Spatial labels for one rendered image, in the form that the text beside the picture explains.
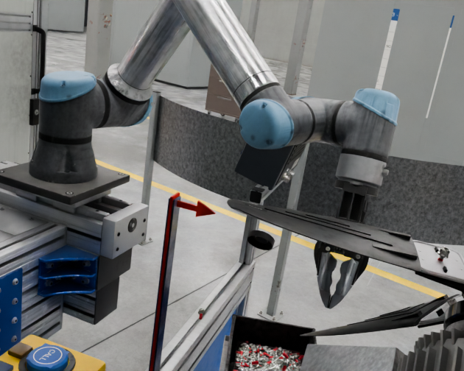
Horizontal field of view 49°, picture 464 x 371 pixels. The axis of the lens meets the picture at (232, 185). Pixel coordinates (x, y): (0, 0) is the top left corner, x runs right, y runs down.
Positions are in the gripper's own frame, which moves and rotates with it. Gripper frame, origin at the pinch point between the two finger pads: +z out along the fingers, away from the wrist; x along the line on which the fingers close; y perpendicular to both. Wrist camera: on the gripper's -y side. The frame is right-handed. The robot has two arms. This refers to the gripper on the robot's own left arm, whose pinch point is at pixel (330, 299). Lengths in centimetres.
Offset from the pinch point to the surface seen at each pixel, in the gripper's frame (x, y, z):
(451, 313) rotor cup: 14.4, 26.2, -7.2
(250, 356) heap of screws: -12.4, -7.9, 16.2
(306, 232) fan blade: -2.6, 33.1, -12.4
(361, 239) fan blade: 3.1, 27.5, -12.8
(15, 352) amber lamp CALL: -27, 43, 6
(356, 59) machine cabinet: -66, -585, -200
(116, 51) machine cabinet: -601, -896, -223
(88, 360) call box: -21.0, 40.0, 5.9
